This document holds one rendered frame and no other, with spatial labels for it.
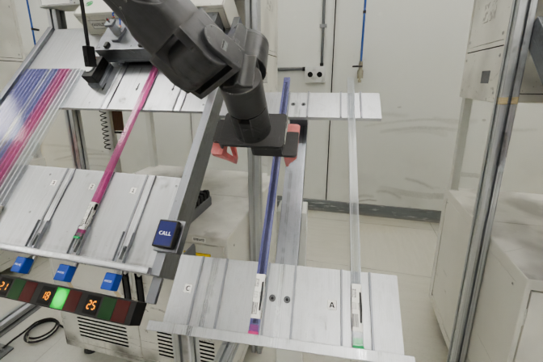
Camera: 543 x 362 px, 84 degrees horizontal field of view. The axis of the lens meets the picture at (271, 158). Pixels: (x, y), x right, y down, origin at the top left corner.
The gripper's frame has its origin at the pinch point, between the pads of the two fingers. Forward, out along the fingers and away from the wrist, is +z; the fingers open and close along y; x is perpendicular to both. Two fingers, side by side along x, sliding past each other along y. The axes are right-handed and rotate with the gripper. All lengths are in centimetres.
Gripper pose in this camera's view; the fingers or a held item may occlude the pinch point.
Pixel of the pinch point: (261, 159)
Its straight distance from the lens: 54.9
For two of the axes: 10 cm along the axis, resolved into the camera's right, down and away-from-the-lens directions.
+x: -1.3, 8.4, -5.3
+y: -9.8, -0.5, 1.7
